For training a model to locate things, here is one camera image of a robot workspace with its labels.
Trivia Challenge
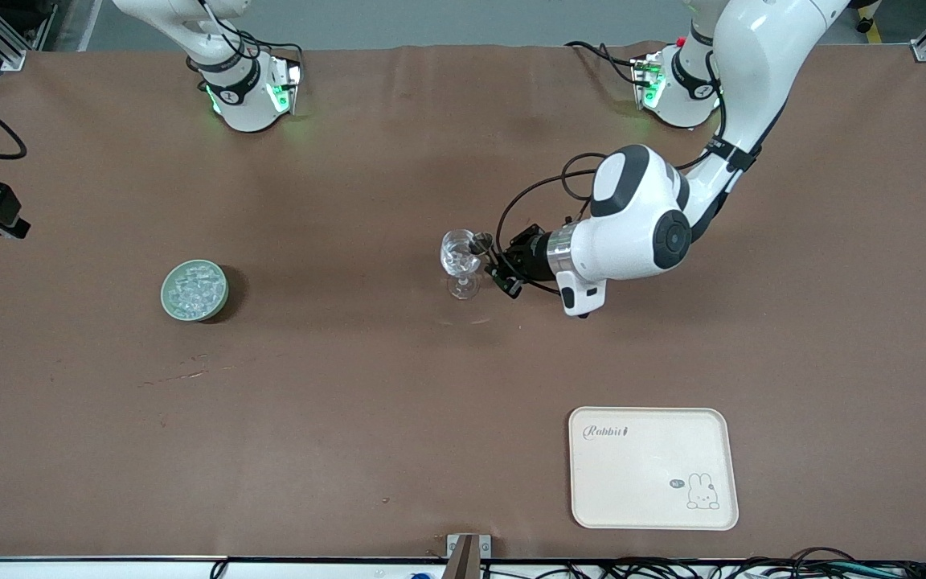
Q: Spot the black base cable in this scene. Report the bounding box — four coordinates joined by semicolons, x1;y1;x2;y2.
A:
566;40;645;85
190;0;305;81

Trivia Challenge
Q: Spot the clear ice cubes pile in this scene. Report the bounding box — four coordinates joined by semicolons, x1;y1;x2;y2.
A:
170;267;219;314

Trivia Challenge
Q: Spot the black right base cable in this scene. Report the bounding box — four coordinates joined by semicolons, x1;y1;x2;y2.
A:
190;0;305;81

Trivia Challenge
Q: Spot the black left base cable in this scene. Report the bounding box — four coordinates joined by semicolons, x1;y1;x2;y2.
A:
566;40;645;85

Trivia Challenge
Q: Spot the black cable bundle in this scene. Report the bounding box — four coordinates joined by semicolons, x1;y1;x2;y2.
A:
210;547;926;579

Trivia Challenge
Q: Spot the cream rabbit print tray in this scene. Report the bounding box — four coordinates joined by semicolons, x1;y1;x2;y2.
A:
568;406;740;532

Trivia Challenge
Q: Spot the green round bowl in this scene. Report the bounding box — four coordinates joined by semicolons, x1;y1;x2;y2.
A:
160;259;230;322

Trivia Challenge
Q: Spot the grey metal table bracket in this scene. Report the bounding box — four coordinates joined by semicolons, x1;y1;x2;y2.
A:
445;533;493;561

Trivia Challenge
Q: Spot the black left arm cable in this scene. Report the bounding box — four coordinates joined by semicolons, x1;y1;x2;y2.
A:
497;151;618;295

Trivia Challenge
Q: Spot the clear wine glass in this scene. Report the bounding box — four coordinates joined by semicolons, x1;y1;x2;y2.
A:
440;229;483;301

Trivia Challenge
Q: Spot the brown table cover cloth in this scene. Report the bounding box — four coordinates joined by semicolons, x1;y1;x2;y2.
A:
0;40;926;561

